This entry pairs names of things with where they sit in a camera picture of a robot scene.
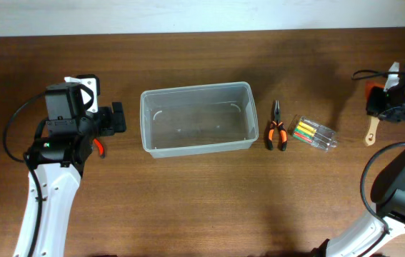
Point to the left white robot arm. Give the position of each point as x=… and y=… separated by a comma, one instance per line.
x=62, y=143

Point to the clear screwdriver set case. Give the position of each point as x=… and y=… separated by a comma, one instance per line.
x=313, y=133

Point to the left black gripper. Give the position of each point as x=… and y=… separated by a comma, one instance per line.
x=111, y=126

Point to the red handled cutter pliers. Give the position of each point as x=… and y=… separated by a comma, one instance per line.
x=100, y=147

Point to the clear plastic container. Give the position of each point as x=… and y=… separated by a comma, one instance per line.
x=194, y=120

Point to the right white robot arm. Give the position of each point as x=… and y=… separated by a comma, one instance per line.
x=382, y=184

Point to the orange scraper wooden handle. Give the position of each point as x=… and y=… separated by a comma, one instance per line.
x=370, y=121

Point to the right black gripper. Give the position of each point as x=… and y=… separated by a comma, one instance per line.
x=372, y=108

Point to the orange black long-nose pliers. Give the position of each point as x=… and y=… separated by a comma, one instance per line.
x=276, y=124

